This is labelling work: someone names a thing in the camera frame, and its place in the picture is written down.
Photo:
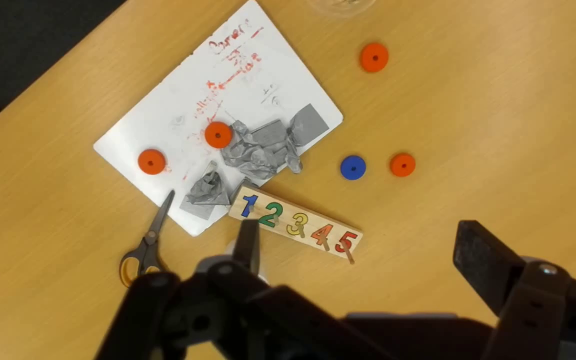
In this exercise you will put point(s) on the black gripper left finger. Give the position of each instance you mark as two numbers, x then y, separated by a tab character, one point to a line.
234	307

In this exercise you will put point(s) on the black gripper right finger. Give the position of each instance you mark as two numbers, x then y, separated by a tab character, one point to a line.
540	312

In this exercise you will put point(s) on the orange foam disc with hole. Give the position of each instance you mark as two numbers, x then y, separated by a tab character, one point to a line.
144	166
367	62
212	140
397	169

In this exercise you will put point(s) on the blue foam disc with hole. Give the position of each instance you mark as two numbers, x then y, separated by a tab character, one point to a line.
347	173

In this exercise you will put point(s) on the grey scissors with orange grip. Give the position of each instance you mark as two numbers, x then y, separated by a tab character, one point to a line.
148	247

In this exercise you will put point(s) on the large crumpled grey tape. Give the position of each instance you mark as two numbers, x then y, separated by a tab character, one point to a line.
260	150

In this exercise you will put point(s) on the white dry-erase board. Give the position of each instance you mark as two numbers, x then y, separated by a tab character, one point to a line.
169	112

